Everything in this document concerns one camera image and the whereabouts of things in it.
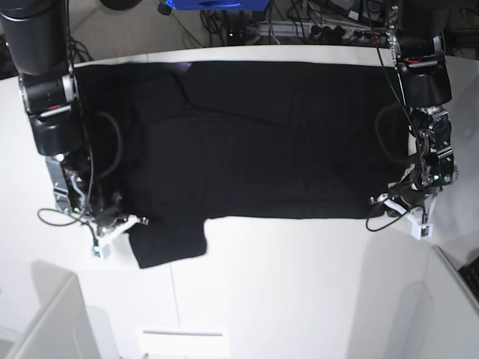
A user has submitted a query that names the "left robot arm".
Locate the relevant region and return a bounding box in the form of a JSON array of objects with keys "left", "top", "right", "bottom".
[{"left": 376, "top": 1, "right": 457, "bottom": 219}]

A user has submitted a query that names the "blue box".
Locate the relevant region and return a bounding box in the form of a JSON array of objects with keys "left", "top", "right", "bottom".
[{"left": 164, "top": 0, "right": 269, "bottom": 11}]

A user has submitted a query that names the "black T-shirt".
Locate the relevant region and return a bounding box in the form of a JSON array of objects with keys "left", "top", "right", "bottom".
[{"left": 76, "top": 61, "right": 409, "bottom": 269}]

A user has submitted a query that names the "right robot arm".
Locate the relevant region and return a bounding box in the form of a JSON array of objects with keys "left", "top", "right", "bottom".
[{"left": 1, "top": 1, "right": 149, "bottom": 237}]

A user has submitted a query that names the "white right partition panel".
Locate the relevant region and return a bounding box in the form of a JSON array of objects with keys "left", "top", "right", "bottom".
[{"left": 347, "top": 230, "right": 478, "bottom": 358}]

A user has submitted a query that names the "black keyboard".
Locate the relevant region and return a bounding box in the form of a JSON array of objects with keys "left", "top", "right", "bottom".
[{"left": 459, "top": 257, "right": 479, "bottom": 298}]

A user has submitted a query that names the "white left partition panel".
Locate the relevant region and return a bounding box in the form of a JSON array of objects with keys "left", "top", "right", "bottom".
[{"left": 1, "top": 261, "right": 121, "bottom": 358}]

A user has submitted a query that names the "white table slot plate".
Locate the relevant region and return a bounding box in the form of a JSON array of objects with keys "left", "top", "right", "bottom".
[{"left": 135, "top": 325, "right": 231, "bottom": 358}]

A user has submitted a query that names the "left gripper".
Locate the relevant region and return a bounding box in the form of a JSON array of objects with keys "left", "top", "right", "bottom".
[{"left": 369, "top": 170, "right": 443, "bottom": 217}]

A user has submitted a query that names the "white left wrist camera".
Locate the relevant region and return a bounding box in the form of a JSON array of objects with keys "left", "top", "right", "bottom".
[{"left": 383, "top": 194, "right": 438, "bottom": 241}]

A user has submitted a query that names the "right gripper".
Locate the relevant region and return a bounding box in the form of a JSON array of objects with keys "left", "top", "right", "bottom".
[{"left": 85, "top": 192, "right": 149, "bottom": 234}]

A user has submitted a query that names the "white partition panel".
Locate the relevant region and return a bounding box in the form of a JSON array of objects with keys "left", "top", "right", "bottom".
[
  {"left": 347, "top": 230, "right": 478, "bottom": 358},
  {"left": 1, "top": 261, "right": 121, "bottom": 358}
]

